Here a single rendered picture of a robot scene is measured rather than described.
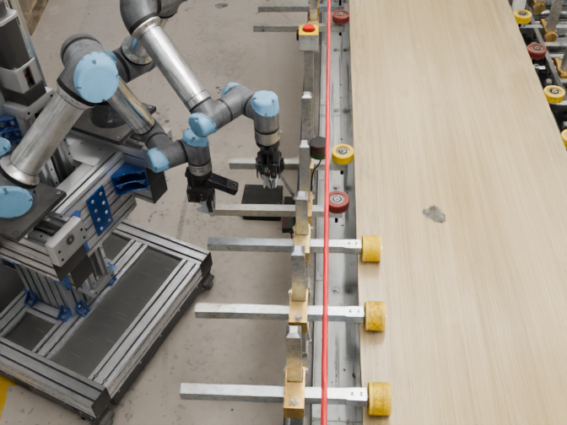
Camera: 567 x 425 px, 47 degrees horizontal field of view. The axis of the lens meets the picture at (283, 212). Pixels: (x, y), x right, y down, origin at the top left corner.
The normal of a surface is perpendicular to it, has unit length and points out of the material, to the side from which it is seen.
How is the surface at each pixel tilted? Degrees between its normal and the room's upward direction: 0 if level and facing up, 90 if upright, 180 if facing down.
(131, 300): 0
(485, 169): 0
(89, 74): 85
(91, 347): 0
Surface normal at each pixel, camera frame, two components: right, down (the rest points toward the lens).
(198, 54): -0.04, -0.71
